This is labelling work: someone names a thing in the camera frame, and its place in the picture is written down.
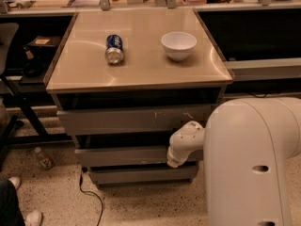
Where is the grey drawer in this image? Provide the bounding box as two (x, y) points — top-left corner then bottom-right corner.
(57, 104), (217, 136)
(88, 163), (198, 186)
(74, 145), (204, 169)

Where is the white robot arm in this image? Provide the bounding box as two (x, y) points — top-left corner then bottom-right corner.
(166, 97), (301, 226)

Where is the grey bottom drawer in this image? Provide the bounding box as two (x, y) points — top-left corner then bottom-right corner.
(88, 163), (198, 186)

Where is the grey top drawer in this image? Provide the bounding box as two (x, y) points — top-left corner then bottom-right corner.
(57, 104), (217, 136)

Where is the grey drawer cabinet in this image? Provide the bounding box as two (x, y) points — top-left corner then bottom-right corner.
(45, 8), (232, 174)

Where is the white bowl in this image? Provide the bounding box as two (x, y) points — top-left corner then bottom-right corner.
(161, 32), (197, 61)

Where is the plastic bottle on floor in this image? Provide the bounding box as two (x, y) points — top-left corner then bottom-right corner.
(34, 147), (54, 170)

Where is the blue soda can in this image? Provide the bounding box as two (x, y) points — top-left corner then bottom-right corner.
(105, 34), (124, 64)

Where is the white shoe lower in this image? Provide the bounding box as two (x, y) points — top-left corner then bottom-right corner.
(24, 210), (42, 226)

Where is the white shoe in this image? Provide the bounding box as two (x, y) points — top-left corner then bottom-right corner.
(8, 176), (22, 190)
(24, 210), (42, 226)

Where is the white shoe upper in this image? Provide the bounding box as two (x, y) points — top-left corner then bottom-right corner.
(8, 176), (22, 190)

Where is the dark trouser leg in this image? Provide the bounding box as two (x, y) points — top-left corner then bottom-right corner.
(0, 178), (25, 226)

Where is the black box with label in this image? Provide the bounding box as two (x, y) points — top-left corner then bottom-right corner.
(27, 36), (61, 57)

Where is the black floor cable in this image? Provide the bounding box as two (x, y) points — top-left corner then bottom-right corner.
(78, 169), (104, 226)

